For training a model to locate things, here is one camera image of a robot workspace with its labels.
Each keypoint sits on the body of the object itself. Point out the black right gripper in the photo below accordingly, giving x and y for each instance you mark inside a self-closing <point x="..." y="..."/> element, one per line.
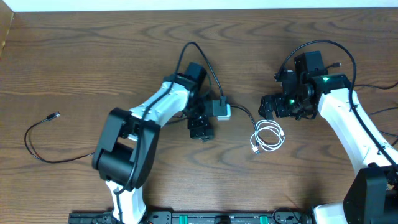
<point x="280" y="111"/>

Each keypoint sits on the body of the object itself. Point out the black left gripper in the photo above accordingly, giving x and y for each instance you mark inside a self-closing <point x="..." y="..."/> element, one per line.
<point x="197" y="125"/>

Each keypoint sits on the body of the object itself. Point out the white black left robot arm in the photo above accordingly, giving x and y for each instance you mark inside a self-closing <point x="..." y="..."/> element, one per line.
<point x="126" y="148"/>

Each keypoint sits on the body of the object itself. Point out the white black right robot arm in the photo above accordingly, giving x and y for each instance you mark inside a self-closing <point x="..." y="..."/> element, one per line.
<point x="310" y="90"/>

